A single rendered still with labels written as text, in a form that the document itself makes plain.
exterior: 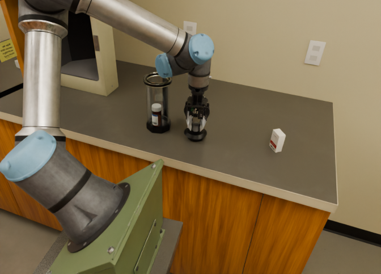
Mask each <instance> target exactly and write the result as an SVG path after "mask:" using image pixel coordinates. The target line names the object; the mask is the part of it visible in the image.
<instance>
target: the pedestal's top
mask: <svg viewBox="0 0 381 274"><path fill-rule="evenodd" d="M161 229H165V234H164V236H163V239H162V242H161V244H160V247H159V250H158V253H157V255H156V258H155V261H154V264H153V267H152V269H151V272H150V274H169V272H170V269H171V266H172V262H173V259H174V257H175V254H176V250H177V247H178V244H179V241H180V237H181V234H182V232H183V222H181V221H176V220H172V219H169V218H164V217H163V224H162V227H161ZM68 239H69V237H68V236H67V235H66V233H65V231H64V229H63V231H62V232H61V234H60V235H59V236H58V238H57V239H56V240H55V242H54V243H53V245H52V246H51V248H50V249H49V251H48V252H47V253H46V255H45V256H44V258H43V259H42V261H41V262H40V264H39V265H38V266H37V268H36V269H35V270H34V272H33V274H46V273H47V271H48V270H49V268H50V267H51V265H52V264H53V262H54V261H55V259H56V257H57V256H58V254H59V253H60V252H61V250H62V249H63V247H64V245H65V244H66V242H67V241H68Z"/></svg>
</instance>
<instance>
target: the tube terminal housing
mask: <svg viewBox="0 0 381 274"><path fill-rule="evenodd" d="M90 21H91V28H92V35H97V36H98V42H99V49H100V51H96V50H95V55H96V62H97V67H98V75H99V80H98V81H92V80H89V79H84V78H79V77H75V76H71V75H66V74H61V86H65V87H69V88H74V89H77V90H82V91H86V92H91V93H94V94H99V95H103V96H108V95H109V94H110V93H111V92H112V91H114V90H115V89H116V88H118V77H117V67H116V57H115V46H114V41H113V31H112V27H111V26H109V25H107V24H105V23H103V22H101V21H99V20H97V19H95V18H93V17H91V16H90Z"/></svg>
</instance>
